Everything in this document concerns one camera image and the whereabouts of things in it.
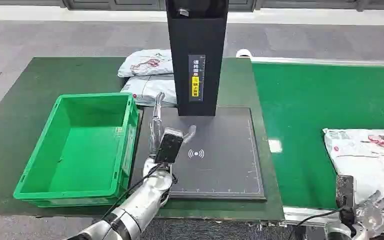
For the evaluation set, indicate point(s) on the green plastic crate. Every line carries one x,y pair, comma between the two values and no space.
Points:
86,145

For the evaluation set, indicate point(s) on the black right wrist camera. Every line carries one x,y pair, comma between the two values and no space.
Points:
345,192

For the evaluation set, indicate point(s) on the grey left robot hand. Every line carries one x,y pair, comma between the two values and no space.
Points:
157,114

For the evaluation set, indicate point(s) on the black scanner pad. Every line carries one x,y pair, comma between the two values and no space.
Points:
225,165

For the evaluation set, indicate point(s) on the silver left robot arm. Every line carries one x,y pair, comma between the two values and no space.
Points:
139,208

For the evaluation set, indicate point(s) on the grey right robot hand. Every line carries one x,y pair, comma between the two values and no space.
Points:
372,217

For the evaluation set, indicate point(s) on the white parcel bag red print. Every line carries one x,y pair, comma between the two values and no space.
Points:
145,63
152,87

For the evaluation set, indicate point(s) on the black scanner column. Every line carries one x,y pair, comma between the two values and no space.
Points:
197,36

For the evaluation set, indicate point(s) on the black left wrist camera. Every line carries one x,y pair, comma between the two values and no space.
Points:
169,145

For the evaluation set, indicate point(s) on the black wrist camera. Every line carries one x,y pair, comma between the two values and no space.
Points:
345,192
169,145

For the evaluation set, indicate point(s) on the black and yellow column label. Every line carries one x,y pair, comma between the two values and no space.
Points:
196,78

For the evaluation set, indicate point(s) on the silver conveyor frame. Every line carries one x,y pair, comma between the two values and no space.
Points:
311,214

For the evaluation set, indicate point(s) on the white conveyor roller end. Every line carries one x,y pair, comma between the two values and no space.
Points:
243,53

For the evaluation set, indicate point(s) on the green conveyor belt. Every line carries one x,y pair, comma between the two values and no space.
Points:
304,109

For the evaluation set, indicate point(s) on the dark green table mat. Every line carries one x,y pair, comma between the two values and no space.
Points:
19,109

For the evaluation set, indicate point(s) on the white parcel bag black lettering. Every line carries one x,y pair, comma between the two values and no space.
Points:
367,159

